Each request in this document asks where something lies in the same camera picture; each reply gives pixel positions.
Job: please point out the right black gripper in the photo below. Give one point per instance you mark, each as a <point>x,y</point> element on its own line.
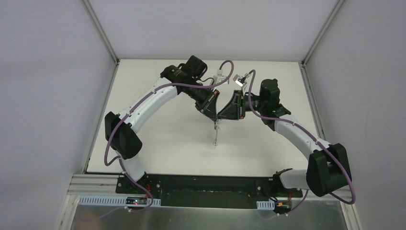
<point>239,105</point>

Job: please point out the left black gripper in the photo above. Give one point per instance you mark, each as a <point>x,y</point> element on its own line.
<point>206,102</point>

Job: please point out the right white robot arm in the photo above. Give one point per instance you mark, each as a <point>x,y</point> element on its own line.
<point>328,167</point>

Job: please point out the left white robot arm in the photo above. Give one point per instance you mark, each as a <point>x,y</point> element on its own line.
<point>121,129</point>

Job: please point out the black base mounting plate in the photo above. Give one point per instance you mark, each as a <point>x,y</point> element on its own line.
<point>208,191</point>

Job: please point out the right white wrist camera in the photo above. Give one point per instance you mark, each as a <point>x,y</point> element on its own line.
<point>242,81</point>

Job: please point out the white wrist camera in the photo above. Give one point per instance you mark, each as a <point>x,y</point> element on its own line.
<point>242,81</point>
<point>218,77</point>

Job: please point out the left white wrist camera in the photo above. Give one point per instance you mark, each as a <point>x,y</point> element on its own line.
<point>218,77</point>

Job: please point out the right white cable duct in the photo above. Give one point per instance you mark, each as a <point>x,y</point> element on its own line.
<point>265,205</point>

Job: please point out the white cable duct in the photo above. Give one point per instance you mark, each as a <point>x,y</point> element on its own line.
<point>265,205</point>
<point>118,201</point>

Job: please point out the left white cable duct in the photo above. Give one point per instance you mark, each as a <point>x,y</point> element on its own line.
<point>118,201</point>

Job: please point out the aluminium frame rail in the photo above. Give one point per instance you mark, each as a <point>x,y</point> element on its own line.
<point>92,184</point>

